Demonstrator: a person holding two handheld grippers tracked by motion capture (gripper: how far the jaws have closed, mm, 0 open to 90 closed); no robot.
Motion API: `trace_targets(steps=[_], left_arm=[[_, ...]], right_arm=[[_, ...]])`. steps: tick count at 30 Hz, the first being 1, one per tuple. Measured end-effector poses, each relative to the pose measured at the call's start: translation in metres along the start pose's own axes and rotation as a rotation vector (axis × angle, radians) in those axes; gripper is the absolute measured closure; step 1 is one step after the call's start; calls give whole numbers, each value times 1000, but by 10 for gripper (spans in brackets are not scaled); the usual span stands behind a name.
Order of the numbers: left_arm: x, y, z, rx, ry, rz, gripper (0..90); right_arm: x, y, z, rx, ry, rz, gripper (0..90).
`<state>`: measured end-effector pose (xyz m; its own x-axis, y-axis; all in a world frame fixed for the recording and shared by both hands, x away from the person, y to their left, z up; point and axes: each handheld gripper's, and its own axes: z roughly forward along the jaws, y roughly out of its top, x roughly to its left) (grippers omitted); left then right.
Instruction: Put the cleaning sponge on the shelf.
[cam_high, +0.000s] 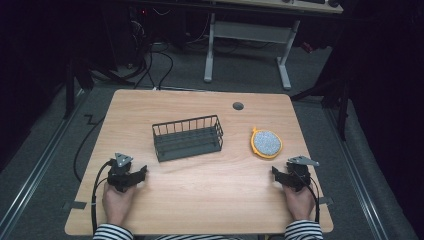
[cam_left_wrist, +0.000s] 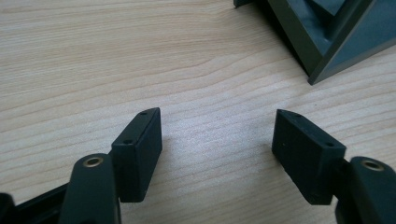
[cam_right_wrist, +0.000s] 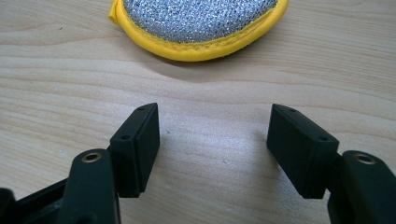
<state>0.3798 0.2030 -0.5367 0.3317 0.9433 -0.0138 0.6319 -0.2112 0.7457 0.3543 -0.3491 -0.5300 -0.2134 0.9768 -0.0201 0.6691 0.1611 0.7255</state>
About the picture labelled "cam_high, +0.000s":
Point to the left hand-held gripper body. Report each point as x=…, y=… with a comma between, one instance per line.
x=120, y=171

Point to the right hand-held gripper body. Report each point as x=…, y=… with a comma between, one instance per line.
x=299, y=176

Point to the person's right hand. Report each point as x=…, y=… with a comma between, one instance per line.
x=301, y=204

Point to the person's left hand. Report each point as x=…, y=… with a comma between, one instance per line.
x=116, y=204

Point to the round yellow scrubbing sponge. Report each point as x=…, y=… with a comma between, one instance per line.
x=266, y=143

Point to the grey tape strip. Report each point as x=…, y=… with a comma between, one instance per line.
x=77, y=205
x=326, y=200

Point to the black metal stand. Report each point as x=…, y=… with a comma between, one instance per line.
x=341, y=110
x=69, y=93

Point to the person's striped torso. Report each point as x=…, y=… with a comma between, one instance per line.
x=200, y=237

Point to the white-legged desk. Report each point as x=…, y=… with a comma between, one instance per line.
x=250, y=31

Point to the metal floor rail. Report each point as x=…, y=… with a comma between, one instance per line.
x=36, y=166
x=355, y=173

